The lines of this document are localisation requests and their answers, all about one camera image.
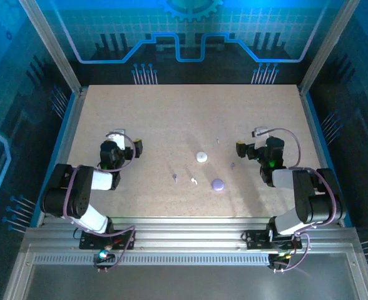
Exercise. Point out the small circuit board with LEDs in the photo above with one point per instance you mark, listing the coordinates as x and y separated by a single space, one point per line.
279 257
104 257

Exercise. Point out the aluminium mounting rail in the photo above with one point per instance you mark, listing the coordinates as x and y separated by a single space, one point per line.
187 234

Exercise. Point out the white round charging case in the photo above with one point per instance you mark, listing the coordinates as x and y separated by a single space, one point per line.
201 157

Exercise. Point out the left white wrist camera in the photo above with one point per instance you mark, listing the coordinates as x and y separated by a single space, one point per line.
119 140

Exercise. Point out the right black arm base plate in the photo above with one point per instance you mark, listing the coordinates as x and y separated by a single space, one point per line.
256 239

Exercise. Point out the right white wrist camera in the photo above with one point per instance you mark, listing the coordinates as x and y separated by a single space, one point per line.
259 132

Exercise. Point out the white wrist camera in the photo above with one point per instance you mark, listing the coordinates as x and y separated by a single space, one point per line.
259 132
119 140

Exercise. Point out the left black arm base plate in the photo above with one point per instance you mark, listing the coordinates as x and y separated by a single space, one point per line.
87 242

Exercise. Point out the purple round charging case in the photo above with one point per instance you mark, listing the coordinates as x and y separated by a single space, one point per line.
217 184

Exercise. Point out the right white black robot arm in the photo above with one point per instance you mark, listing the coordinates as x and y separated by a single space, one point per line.
306 193

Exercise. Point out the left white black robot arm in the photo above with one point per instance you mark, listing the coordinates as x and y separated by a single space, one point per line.
102 180

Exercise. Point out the grey metal bench panel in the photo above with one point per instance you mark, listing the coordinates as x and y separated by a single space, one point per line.
187 281

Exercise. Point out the aluminium frame post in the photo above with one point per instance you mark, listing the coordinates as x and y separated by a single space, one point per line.
51 50
328 47

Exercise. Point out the aluminium table side rail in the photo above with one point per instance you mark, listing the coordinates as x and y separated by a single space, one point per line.
71 125
310 125

